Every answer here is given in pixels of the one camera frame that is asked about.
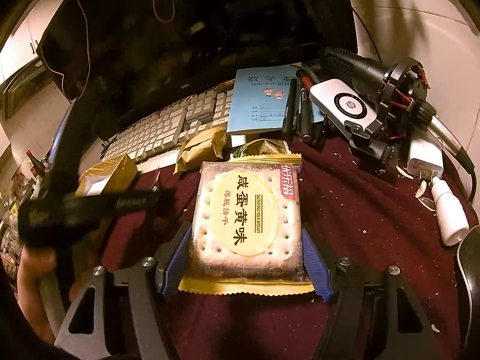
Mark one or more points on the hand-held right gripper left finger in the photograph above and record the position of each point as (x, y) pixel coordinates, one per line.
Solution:
(174, 266)

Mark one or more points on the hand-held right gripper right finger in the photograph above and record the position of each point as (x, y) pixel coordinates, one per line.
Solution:
(317, 270)

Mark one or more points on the gold cardboard box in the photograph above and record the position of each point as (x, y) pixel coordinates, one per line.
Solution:
(112, 172)

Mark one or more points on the salted egg biscuit packet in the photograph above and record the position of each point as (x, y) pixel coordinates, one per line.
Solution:
(243, 213)

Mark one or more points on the person's left hand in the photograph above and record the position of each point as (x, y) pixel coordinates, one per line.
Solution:
(32, 292)

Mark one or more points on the cluttered kitchen counter goods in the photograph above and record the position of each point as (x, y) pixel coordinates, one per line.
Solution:
(11, 202)

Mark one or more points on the brown glass bottle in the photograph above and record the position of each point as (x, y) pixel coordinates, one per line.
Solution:
(33, 162)

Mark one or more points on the dark red table cloth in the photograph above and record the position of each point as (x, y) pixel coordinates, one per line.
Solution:
(375, 251)

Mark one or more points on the gold foil snack packet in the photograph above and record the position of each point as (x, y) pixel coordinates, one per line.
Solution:
(200, 152)

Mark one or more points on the kitchen range hood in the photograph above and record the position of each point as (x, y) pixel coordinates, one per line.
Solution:
(18, 90)

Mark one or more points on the white grey keyboard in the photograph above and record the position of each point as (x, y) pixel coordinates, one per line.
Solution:
(157, 131)

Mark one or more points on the green gold foil packet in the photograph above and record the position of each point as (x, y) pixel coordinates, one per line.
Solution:
(262, 148)

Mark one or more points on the small white dropper bottle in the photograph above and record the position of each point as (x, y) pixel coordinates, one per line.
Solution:
(450, 213)

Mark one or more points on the black computer mouse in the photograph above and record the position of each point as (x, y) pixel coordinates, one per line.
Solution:
(470, 277)

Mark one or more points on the black marker pen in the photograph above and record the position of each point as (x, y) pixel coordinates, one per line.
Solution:
(306, 116)
(290, 105)

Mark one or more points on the white charger plug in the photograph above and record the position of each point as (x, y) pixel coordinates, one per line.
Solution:
(423, 157)

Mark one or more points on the blue notebook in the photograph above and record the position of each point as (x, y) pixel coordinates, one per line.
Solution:
(258, 97)

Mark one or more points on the black microphone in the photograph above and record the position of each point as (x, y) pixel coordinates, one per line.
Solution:
(356, 65)

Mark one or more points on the black computer monitor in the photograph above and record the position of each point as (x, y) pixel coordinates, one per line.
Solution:
(187, 26)

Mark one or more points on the white kitchen wall cabinets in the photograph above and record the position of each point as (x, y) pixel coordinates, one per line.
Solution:
(18, 41)

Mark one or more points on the black shock mount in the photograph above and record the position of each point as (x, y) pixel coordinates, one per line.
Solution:
(397, 93)

